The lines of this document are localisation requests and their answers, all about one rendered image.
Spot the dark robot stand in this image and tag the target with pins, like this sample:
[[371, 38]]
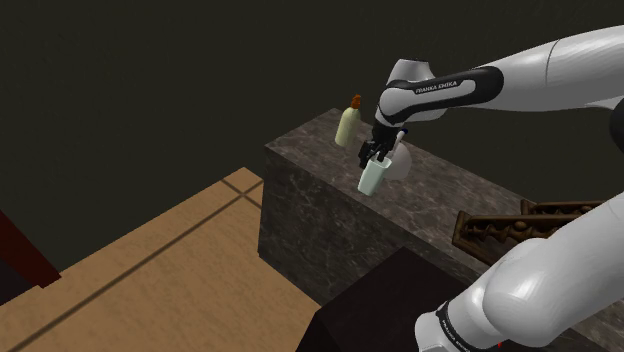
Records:
[[385, 307]]

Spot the grey marble counter block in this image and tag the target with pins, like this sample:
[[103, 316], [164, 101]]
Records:
[[312, 214]]

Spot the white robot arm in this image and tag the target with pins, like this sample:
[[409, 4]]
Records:
[[536, 73]]

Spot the dark brown carved wooden rack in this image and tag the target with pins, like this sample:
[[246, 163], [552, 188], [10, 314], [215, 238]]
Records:
[[507, 228]]

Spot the cream bottle with brown cap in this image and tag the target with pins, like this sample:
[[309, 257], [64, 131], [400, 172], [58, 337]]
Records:
[[347, 128]]

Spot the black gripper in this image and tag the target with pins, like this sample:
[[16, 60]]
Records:
[[380, 140]]

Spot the pale green cup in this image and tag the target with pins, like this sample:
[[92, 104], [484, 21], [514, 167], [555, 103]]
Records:
[[372, 178]]

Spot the dark red furniture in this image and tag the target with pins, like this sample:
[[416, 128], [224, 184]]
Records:
[[22, 258]]

